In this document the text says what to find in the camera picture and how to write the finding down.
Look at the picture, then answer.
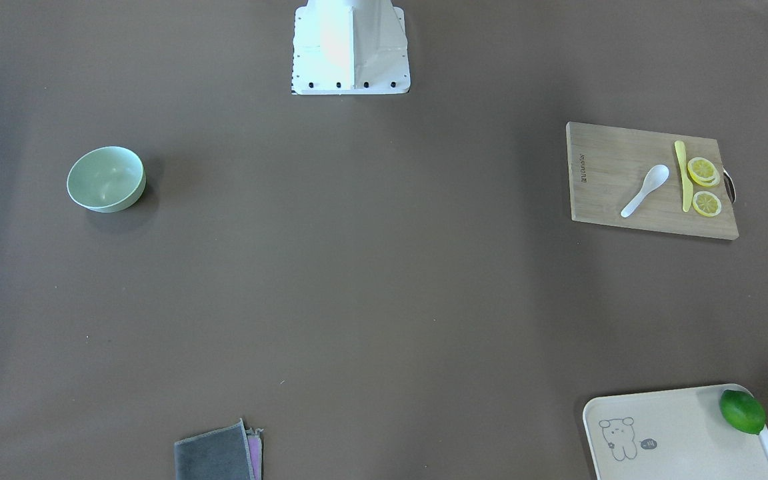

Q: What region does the white ceramic spoon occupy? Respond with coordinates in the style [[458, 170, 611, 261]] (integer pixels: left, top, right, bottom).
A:
[[621, 164, 670, 218]]

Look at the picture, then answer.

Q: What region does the light green bowl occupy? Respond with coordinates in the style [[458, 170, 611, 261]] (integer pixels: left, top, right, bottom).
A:
[[66, 146, 147, 213]]

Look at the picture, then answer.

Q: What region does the wooden cutting board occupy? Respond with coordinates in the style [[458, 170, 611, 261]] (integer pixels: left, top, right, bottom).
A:
[[565, 121, 739, 241]]

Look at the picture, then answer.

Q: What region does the grey folded cloth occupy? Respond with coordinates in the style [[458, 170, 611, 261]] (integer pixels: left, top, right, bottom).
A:
[[174, 419, 264, 479]]

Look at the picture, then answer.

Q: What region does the lower lemon slice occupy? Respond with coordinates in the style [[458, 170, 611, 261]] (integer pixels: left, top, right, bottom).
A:
[[691, 191, 723, 217]]

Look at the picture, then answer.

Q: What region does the lemon slice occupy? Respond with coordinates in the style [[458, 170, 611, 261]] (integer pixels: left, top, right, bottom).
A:
[[687, 156, 721, 188], [691, 191, 723, 217]]

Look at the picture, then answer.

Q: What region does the upper lemon slice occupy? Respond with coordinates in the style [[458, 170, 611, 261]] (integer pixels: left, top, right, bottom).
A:
[[687, 156, 721, 188]]

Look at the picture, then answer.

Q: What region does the cream tray with bear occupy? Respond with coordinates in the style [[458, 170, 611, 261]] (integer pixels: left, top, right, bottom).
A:
[[582, 383, 768, 479]]

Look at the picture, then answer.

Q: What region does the green lime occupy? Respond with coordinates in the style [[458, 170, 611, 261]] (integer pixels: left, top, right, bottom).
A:
[[719, 389, 766, 435]]

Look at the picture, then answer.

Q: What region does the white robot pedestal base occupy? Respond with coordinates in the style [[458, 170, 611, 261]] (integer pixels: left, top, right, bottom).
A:
[[291, 1, 411, 95]]

